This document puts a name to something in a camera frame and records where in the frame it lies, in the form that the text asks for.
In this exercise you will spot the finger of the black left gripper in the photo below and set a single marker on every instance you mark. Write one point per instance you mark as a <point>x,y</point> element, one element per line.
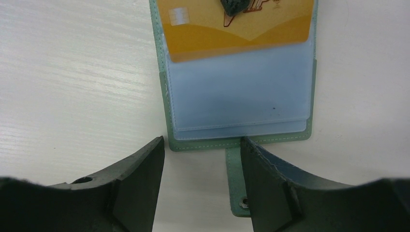
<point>233,7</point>

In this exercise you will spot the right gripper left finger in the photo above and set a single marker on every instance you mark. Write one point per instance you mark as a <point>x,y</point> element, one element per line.
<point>119,198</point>

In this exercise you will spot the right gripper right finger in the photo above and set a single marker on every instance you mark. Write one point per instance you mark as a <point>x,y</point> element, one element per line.
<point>285,198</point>

